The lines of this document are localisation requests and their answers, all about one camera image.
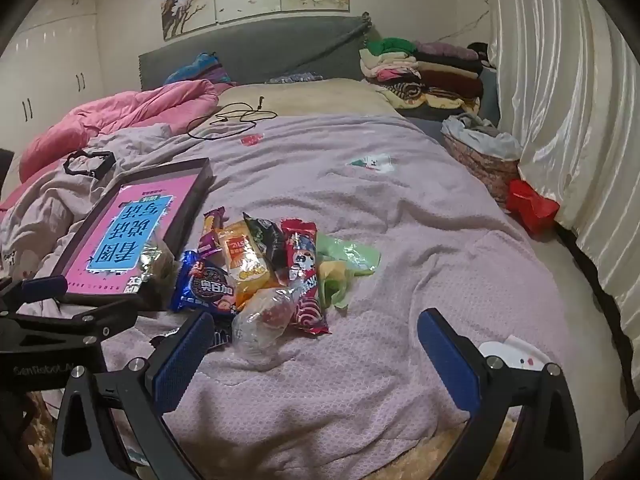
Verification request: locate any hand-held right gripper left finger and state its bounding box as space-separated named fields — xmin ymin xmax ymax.
xmin=52 ymin=310 xmax=216 ymax=480

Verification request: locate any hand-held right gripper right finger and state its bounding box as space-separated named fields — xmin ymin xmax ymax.
xmin=417 ymin=308 xmax=586 ymax=480

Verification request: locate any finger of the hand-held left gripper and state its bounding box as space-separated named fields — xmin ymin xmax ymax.
xmin=0 ymin=298 xmax=147 ymax=350
xmin=0 ymin=274 xmax=69 ymax=311

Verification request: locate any blue cookie packet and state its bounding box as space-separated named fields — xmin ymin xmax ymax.
xmin=170 ymin=251 xmax=238 ymax=317

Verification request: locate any green gold cake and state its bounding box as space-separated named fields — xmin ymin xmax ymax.
xmin=135 ymin=240 xmax=176 ymax=306

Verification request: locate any clear red cake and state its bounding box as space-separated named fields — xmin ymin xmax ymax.
xmin=231 ymin=285 xmax=301 ymax=361

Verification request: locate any orange rice cracker packet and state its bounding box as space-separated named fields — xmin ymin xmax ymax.
xmin=215 ymin=222 xmax=281 ymax=311

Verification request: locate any purple biscuit roll packet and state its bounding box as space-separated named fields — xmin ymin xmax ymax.
xmin=197 ymin=208 xmax=228 ymax=261

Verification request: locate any green yellow cake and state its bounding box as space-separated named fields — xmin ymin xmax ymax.
xmin=315 ymin=232 xmax=381 ymax=308

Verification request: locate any black green packet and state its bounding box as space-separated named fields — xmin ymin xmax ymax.
xmin=242 ymin=212 xmax=291 ymax=281

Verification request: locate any red cartoon print packet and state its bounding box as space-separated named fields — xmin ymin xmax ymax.
xmin=280 ymin=218 xmax=332 ymax=336

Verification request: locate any dark shallow box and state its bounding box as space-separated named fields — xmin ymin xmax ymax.
xmin=57 ymin=157 xmax=216 ymax=306

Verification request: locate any white cartoon shaped mat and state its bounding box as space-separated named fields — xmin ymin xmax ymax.
xmin=477 ymin=335 xmax=553 ymax=373

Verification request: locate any pink book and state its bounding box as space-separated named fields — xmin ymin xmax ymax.
xmin=65 ymin=172 xmax=198 ymax=296

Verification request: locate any red plastic bag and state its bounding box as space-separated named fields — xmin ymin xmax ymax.
xmin=506 ymin=178 xmax=561 ymax=236

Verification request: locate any patterned fabric bag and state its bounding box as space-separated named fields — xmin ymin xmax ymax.
xmin=440 ymin=130 xmax=523 ymax=201

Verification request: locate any pink quilt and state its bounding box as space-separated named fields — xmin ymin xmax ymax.
xmin=0 ymin=80 xmax=231 ymax=211

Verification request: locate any white glossy wardrobe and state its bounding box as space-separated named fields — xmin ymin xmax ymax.
xmin=0 ymin=0 xmax=101 ymax=146

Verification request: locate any blue crumpled cloth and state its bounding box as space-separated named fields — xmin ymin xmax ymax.
xmin=164 ymin=52 xmax=223 ymax=85

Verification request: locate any stack of folded clothes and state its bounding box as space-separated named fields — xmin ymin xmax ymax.
xmin=360 ymin=37 xmax=493 ymax=113

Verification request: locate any beige blanket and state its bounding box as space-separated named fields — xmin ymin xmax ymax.
xmin=215 ymin=77 xmax=401 ymax=121

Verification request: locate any cream satin curtain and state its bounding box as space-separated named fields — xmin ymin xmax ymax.
xmin=487 ymin=0 xmax=640 ymax=341

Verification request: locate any floral pillow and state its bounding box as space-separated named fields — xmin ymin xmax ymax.
xmin=265 ymin=72 xmax=326 ymax=85

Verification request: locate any grey padded headboard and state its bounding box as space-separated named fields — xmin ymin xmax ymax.
xmin=137 ymin=12 xmax=381 ymax=92

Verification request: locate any black plastic frame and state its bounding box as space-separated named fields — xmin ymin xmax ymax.
xmin=62 ymin=149 xmax=117 ymax=180

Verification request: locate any black charging cable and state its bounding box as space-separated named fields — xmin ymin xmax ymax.
xmin=187 ymin=95 xmax=276 ymax=140

